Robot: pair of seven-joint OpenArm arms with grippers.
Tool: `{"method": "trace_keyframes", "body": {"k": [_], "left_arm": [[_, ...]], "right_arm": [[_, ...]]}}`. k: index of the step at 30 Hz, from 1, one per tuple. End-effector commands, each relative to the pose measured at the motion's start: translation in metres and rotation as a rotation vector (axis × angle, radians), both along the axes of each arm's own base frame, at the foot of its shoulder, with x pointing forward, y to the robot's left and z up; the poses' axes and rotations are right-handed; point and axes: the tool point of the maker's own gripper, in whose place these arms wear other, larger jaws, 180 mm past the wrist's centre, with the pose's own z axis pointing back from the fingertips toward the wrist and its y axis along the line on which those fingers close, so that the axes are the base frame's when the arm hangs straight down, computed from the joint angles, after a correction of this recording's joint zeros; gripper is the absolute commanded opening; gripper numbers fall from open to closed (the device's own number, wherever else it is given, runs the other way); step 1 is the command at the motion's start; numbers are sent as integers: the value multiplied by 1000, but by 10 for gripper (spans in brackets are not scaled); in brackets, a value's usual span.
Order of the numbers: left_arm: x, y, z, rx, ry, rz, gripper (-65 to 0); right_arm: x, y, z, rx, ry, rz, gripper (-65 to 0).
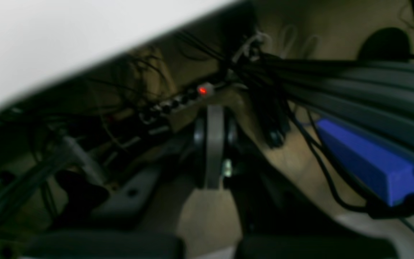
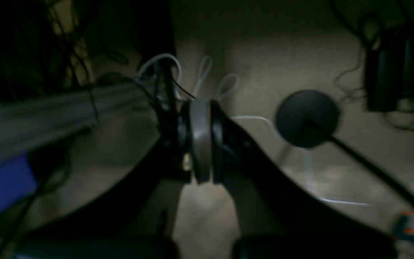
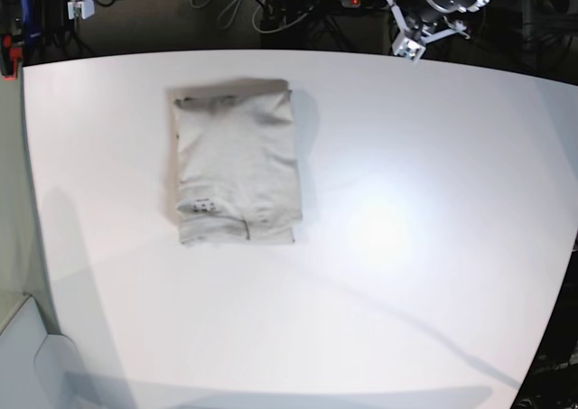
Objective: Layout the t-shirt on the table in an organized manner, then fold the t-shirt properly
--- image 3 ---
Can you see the grey t-shirt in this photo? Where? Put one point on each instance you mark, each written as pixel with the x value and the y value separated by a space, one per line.
pixel 237 177

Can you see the black power strip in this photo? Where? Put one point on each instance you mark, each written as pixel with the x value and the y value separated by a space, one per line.
pixel 364 4

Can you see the red and black clamp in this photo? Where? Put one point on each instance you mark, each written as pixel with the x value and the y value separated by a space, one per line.
pixel 11 56

